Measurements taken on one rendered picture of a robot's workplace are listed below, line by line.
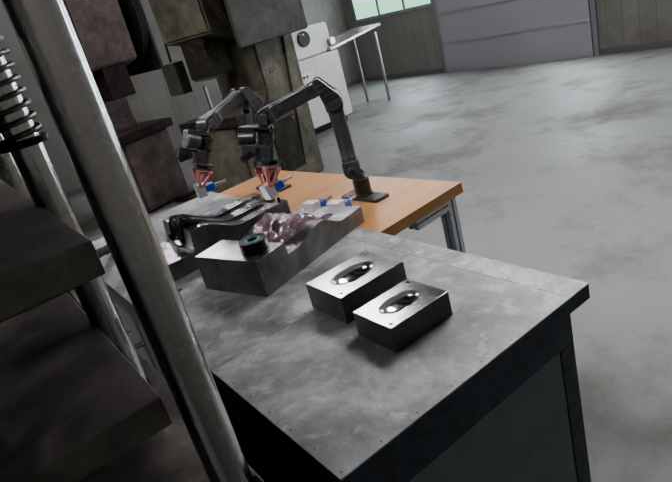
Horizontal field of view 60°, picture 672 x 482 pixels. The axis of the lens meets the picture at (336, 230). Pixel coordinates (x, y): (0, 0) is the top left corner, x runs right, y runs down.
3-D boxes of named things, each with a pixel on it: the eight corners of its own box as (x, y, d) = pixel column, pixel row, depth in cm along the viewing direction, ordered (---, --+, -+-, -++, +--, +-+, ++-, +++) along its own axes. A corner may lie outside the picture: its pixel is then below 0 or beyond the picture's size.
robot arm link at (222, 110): (204, 120, 230) (252, 80, 246) (191, 122, 236) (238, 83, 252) (220, 146, 236) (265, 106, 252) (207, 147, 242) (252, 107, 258)
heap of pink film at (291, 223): (288, 218, 199) (282, 197, 197) (329, 219, 188) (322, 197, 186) (236, 253, 181) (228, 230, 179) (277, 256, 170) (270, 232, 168)
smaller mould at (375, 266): (371, 273, 158) (365, 250, 156) (408, 285, 146) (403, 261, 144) (312, 307, 148) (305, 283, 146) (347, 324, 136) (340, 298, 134)
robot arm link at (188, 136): (191, 146, 226) (192, 115, 225) (179, 147, 232) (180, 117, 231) (216, 149, 234) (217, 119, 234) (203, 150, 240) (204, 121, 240)
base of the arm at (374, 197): (372, 182, 207) (385, 175, 211) (335, 179, 222) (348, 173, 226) (377, 203, 210) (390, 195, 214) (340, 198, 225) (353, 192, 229)
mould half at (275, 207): (260, 213, 233) (249, 181, 229) (294, 222, 212) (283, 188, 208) (142, 267, 209) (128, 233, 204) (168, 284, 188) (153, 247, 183)
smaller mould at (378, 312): (412, 300, 139) (407, 278, 137) (453, 314, 129) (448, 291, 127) (358, 335, 131) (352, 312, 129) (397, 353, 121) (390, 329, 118)
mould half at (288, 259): (306, 219, 212) (298, 191, 208) (364, 221, 196) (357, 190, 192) (206, 289, 177) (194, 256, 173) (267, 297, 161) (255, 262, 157)
